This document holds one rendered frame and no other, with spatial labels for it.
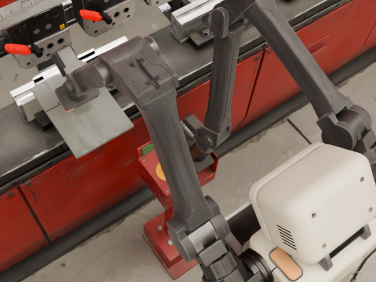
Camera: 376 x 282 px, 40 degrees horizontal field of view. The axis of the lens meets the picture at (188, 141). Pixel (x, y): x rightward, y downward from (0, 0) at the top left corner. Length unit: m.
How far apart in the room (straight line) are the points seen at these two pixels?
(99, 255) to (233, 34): 1.37
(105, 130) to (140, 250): 1.00
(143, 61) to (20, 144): 0.83
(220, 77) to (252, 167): 1.25
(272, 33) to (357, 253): 0.50
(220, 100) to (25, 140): 0.60
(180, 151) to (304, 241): 0.28
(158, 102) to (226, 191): 1.67
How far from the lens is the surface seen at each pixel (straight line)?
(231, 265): 1.04
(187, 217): 0.98
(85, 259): 2.34
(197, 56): 1.73
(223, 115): 1.39
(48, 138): 1.59
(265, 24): 1.19
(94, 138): 1.42
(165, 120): 0.83
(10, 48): 1.30
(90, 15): 1.35
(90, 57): 1.58
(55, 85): 1.53
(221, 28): 1.22
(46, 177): 1.69
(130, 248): 2.34
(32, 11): 1.31
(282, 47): 1.19
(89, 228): 2.34
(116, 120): 1.44
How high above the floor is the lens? 2.23
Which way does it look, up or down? 61 degrees down
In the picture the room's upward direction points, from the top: 6 degrees clockwise
